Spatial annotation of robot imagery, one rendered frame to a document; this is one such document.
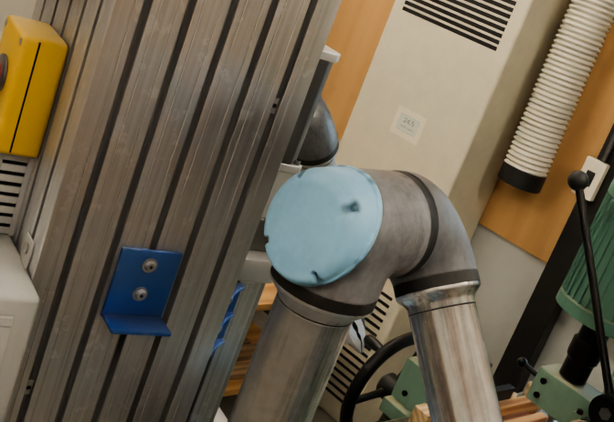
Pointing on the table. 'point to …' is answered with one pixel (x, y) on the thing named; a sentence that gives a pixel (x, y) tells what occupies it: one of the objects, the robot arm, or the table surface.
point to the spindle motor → (604, 262)
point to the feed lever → (604, 408)
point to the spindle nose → (581, 356)
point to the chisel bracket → (559, 394)
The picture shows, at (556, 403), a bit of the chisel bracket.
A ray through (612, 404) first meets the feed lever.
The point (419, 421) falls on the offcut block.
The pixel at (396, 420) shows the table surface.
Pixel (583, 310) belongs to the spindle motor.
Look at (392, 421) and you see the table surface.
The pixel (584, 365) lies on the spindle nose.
